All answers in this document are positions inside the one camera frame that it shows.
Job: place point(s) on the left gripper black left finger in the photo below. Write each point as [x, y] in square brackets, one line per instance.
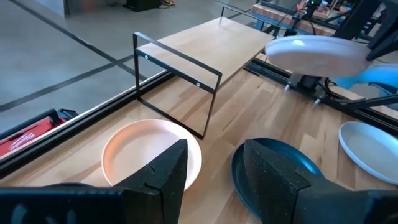
[161, 186]

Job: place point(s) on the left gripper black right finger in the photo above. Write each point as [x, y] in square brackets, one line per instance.
[280, 193]

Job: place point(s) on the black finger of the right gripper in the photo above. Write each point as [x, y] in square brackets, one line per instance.
[384, 46]

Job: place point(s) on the peach pink plate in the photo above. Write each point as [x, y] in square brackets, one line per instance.
[140, 149]

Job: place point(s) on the dark teal plate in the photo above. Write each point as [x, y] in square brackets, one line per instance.
[237, 180]

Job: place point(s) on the light grey plate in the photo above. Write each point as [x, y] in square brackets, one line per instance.
[314, 57]

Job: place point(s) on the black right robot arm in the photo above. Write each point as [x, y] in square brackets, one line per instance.
[351, 18]

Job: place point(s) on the light blue blurred object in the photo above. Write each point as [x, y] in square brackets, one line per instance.
[373, 76]

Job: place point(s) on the wooden workbench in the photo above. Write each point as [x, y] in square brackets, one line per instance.
[289, 20]

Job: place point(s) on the light green plate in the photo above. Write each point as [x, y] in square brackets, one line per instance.
[370, 149]

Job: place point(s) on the red black Milwaukee toolbox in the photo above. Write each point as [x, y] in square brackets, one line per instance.
[25, 137]

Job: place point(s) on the black box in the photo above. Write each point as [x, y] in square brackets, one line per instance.
[141, 4]

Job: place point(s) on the black aluminium table frame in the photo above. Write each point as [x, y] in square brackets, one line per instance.
[77, 127]

